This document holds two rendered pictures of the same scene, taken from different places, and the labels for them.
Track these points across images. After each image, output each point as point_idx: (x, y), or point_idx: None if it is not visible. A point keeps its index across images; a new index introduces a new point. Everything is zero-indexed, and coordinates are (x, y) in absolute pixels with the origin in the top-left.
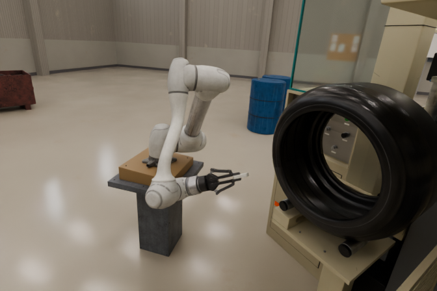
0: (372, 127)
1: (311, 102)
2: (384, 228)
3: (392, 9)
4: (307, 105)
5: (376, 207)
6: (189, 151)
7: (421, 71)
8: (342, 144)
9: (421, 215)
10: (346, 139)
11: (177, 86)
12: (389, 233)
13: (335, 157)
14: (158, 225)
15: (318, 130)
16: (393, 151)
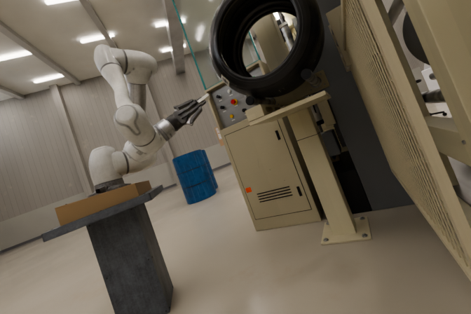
0: None
1: (223, 3)
2: (312, 27)
3: None
4: (221, 8)
5: (298, 17)
6: (142, 164)
7: None
8: None
9: (331, 95)
10: None
11: (108, 59)
12: (316, 32)
13: None
14: (138, 270)
15: (240, 61)
16: None
